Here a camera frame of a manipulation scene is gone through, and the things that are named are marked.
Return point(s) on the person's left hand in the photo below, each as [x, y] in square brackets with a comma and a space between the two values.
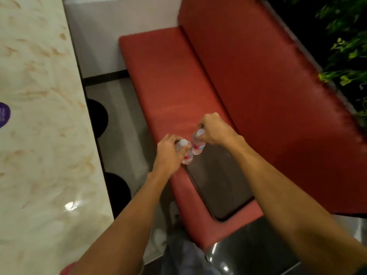
[165, 158]

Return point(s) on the person's right hand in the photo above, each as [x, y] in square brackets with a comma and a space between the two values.
[219, 131]

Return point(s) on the person's right fingers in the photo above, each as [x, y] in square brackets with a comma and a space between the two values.
[205, 124]

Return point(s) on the person's left fingers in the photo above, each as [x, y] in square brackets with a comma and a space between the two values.
[173, 139]

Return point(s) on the clear plastic water bottle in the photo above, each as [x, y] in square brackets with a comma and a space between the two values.
[198, 147]
[187, 157]

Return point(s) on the person's right forearm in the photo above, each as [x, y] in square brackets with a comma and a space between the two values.
[289, 203]

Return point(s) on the person's left forearm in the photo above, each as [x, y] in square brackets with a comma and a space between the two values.
[129, 226]

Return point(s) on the red padded bench seat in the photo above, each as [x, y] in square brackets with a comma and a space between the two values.
[166, 91]

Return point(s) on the dark brown serving tray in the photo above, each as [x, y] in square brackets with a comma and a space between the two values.
[219, 183]

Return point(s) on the red padded bench backrest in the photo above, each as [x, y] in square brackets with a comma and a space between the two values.
[258, 83]

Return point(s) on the black round table foot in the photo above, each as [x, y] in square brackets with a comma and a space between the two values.
[118, 194]
[97, 117]

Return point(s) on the person's white shoe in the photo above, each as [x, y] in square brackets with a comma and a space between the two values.
[159, 239]

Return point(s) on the person's blue jeans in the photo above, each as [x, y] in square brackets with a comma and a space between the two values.
[186, 257]

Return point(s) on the dark glossy metal surface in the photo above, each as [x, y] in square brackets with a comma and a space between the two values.
[252, 252]

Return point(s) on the green leafy plant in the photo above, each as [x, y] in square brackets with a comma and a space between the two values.
[347, 45]

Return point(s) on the red shirt sleeve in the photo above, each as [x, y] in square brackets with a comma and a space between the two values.
[67, 269]

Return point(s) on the purple round table sticker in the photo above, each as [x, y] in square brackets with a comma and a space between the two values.
[3, 114]

